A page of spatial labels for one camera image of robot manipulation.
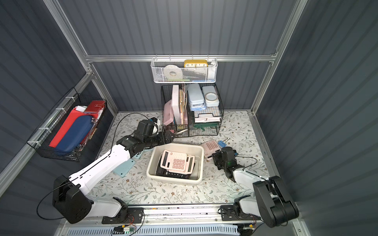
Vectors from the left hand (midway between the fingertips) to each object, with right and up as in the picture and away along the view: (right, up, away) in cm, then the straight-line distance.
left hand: (170, 137), depth 79 cm
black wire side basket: (-52, +1, -17) cm, 54 cm away
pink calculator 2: (+24, -8, +16) cm, 30 cm away
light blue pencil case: (+15, +22, +15) cm, 31 cm away
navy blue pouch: (-43, +4, -9) cm, 44 cm away
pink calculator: (+1, -14, +7) cm, 15 cm away
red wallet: (-41, +17, +1) cm, 45 cm away
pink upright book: (+1, +20, +11) cm, 23 cm away
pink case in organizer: (-4, +12, +21) cm, 25 cm away
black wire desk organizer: (+10, +16, +14) cm, 24 cm away
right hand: (+26, -13, +12) cm, 31 cm away
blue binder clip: (+33, -6, +22) cm, 40 cm away
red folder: (-50, +13, -2) cm, 52 cm away
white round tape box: (+25, +24, +18) cm, 39 cm away
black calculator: (-6, -20, +6) cm, 22 cm away
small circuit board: (-21, -43, -9) cm, 49 cm away
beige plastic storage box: (+15, -9, +12) cm, 21 cm away
